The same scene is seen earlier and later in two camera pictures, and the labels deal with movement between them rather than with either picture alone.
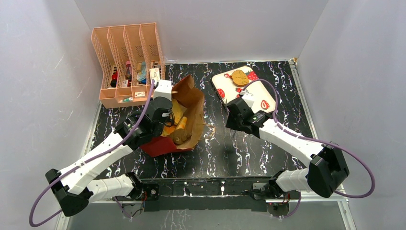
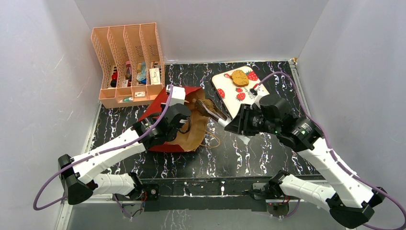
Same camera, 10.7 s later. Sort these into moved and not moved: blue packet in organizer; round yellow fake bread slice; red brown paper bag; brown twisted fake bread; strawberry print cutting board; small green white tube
Moved: red brown paper bag; brown twisted fake bread
Not moved: small green white tube; round yellow fake bread slice; blue packet in organizer; strawberry print cutting board
